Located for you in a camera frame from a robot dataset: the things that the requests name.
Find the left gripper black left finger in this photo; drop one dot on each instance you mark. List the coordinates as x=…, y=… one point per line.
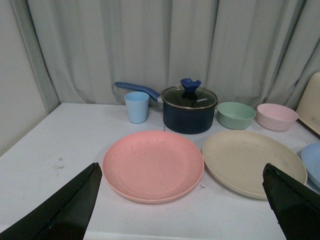
x=63, y=216

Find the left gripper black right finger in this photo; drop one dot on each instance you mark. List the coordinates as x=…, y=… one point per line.
x=296, y=207

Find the light blue plastic plate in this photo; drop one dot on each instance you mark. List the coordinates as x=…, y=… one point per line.
x=310, y=156

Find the pink plastic plate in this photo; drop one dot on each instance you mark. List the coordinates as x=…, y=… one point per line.
x=153, y=166

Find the cream plastic plate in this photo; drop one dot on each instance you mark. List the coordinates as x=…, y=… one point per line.
x=237, y=158

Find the pink plastic bowl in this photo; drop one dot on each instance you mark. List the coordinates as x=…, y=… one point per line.
x=275, y=117

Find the cream appliance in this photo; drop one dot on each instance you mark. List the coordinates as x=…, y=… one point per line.
x=309, y=106

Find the green plastic bowl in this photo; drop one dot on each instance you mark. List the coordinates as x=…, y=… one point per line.
x=235, y=115

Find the dark blue saucepan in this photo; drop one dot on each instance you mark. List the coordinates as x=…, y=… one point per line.
x=184, y=121

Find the light blue plastic cup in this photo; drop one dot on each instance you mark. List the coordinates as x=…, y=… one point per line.
x=137, y=104

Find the glass lid with blue knob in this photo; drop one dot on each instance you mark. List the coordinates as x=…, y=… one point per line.
x=189, y=95

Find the grey curtain backdrop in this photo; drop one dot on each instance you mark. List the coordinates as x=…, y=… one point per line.
x=73, y=51

